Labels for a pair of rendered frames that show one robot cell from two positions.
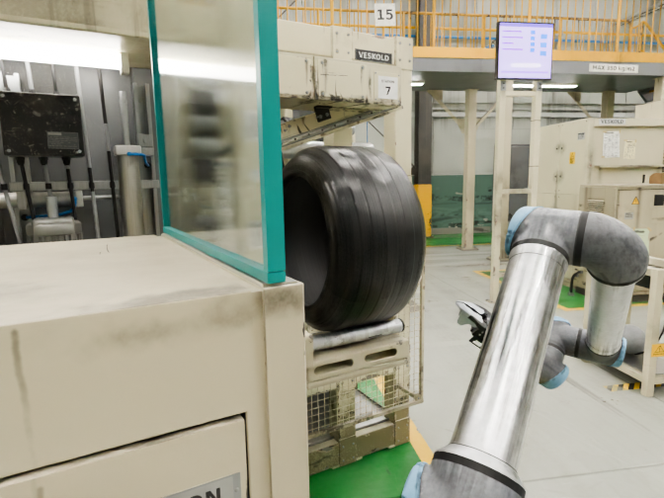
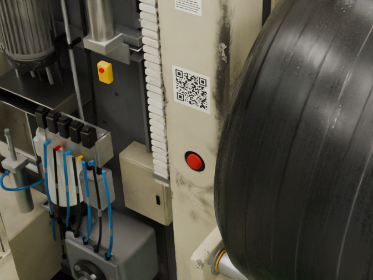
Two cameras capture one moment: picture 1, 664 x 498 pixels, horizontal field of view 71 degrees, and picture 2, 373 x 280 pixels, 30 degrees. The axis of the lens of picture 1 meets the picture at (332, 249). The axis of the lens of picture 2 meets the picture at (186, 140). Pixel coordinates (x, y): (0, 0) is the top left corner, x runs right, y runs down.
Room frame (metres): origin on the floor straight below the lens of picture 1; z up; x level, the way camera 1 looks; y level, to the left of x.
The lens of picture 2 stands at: (0.86, -0.69, 1.89)
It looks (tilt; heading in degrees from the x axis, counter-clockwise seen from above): 39 degrees down; 66
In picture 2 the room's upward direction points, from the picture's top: 3 degrees counter-clockwise
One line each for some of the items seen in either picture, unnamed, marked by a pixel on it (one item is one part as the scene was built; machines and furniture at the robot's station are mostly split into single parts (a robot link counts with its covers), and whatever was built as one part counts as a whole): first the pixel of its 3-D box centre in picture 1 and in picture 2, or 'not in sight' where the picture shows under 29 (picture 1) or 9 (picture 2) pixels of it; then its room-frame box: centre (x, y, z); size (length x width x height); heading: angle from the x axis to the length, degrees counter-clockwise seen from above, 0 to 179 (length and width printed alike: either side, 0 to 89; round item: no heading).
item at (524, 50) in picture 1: (524, 51); not in sight; (4.92, -1.97, 2.60); 0.60 x 0.05 x 0.55; 99
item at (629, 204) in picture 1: (629, 240); not in sight; (5.09, -3.31, 0.62); 0.91 x 0.58 x 1.25; 99
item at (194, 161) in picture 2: not in sight; (195, 160); (1.28, 0.19, 1.06); 0.03 x 0.02 x 0.03; 119
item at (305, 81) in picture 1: (317, 86); not in sight; (1.79, 0.04, 1.71); 0.61 x 0.25 x 0.15; 119
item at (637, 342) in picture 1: (637, 318); not in sight; (3.01, -2.05, 0.40); 0.60 x 0.35 x 0.80; 9
